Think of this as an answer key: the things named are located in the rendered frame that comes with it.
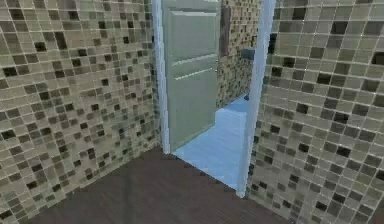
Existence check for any pale green room door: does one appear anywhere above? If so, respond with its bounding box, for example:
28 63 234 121
162 0 222 154

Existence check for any white door frame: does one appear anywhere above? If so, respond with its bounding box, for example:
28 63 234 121
151 0 277 199

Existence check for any grey wall box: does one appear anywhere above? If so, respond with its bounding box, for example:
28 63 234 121
240 47 256 61

